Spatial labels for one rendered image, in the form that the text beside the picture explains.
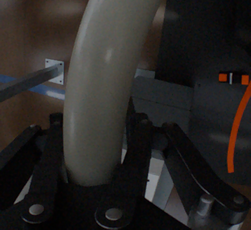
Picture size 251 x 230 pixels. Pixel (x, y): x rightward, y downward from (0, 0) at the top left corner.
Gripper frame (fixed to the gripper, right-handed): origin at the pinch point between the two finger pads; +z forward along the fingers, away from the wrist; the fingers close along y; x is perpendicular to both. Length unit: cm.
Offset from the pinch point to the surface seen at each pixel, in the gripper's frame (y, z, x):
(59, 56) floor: -48, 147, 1
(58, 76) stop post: -50, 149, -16
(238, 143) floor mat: 86, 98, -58
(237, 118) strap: 80, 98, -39
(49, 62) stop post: -58, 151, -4
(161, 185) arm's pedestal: 15, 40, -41
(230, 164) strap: 85, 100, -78
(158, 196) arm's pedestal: 15, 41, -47
